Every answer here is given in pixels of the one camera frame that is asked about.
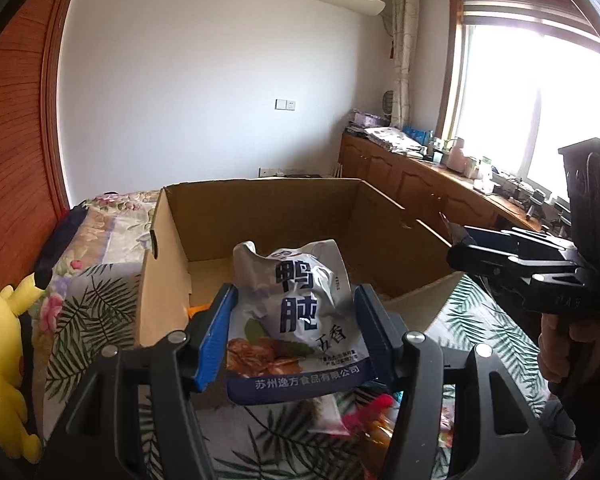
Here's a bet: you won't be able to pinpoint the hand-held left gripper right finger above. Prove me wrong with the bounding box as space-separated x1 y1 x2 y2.
352 284 561 480

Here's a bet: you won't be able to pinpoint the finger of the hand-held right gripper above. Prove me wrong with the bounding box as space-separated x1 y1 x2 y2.
446 244 582 282
455 225 577 257

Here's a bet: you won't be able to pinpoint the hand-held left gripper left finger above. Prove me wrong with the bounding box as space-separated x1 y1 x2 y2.
37 284 239 480

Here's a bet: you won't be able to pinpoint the white blue print snack packet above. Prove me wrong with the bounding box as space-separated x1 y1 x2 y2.
226 240 374 406

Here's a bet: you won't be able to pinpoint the brown cardboard box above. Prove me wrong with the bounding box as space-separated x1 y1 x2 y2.
132 177 464 406

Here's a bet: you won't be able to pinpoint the person's right hand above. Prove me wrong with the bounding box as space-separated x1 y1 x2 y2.
536 311 599 394

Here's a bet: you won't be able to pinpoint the black gadgets on cabinet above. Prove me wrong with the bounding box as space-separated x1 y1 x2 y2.
495 170 572 227

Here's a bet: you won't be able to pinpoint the pink purple snack packet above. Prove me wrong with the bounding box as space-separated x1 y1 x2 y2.
340 394 399 436

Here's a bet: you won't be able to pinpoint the clear jar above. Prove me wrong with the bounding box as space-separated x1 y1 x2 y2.
477 156 496 187

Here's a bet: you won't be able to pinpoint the wooden cabinet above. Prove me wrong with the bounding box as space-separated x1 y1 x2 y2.
340 130 572 242

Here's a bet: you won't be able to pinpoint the red orange snack packet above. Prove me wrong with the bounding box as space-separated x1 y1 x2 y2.
362 417 397 454

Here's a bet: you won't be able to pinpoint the pink bottle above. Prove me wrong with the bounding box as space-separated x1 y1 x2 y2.
447 136 469 174

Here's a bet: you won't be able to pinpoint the green leaf print bedsheet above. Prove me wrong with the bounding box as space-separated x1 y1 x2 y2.
42 260 556 480

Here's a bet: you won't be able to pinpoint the folded printed cloth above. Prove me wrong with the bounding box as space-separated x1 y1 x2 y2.
365 127 427 154

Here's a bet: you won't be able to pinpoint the floral blanket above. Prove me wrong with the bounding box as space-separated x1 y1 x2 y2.
30 190 162 341

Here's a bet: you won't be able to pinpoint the small fan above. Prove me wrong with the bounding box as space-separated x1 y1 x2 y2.
380 89 397 126

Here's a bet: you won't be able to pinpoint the dark cloth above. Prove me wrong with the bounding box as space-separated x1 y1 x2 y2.
34 200 89 291

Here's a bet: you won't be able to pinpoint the purple box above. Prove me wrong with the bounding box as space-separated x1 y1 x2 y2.
347 110 386 129

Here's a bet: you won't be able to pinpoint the yellow plush toy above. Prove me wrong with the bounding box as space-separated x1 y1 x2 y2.
0 272 44 462

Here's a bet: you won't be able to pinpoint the patterned curtain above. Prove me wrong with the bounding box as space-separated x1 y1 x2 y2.
391 0 421 129

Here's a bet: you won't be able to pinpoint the wooden wardrobe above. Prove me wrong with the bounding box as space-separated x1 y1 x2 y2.
0 0 88 301

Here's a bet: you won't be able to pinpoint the wooden frame window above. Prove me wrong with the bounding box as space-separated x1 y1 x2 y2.
437 0 600 202

